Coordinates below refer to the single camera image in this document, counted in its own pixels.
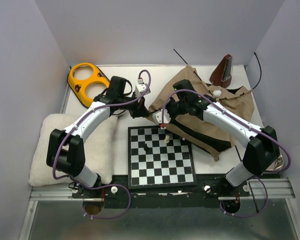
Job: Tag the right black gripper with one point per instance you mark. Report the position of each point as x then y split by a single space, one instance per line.
167 107

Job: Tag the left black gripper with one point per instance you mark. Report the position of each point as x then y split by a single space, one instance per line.
140 110

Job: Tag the beige fabric pet tent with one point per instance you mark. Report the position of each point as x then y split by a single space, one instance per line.
205 135

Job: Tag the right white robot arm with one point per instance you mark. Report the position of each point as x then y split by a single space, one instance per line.
261 146

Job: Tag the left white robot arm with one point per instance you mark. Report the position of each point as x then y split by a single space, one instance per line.
66 152

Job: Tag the steel pet bowl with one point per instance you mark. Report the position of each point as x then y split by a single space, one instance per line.
274 162

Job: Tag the white chess piece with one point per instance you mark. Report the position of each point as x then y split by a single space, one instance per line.
167 139

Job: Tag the black chess piece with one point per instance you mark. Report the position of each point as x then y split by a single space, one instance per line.
146 148

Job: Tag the white pompom toy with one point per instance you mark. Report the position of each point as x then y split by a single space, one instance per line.
217 93

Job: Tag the black white chessboard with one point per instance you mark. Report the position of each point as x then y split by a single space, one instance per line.
164 165

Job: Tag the white fluffy cushion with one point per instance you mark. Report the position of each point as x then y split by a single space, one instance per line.
97 148

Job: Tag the brown wooden metronome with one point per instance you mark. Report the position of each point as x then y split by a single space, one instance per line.
222 75

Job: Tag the yellow double bowl holder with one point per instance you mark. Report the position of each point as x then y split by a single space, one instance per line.
79 86

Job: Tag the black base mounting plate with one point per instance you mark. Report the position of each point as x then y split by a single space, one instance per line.
164 197

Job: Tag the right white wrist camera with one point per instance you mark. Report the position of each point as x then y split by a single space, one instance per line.
161 117

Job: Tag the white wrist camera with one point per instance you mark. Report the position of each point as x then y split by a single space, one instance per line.
141 88
161 117

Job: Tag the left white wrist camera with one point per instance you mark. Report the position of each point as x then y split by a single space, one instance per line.
141 88

